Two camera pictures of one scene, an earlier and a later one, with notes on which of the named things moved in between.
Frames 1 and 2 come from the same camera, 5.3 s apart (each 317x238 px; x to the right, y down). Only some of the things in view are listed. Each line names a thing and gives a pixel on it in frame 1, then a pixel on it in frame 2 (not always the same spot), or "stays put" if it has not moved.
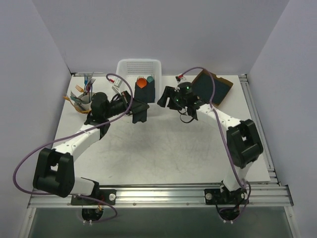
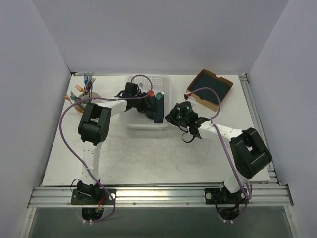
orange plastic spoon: [141, 83] → [151, 92]
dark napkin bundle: [150, 91] → [159, 110]
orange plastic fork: [79, 88] stays put
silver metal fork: [91, 82] stays put
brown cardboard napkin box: [203, 87] stays put
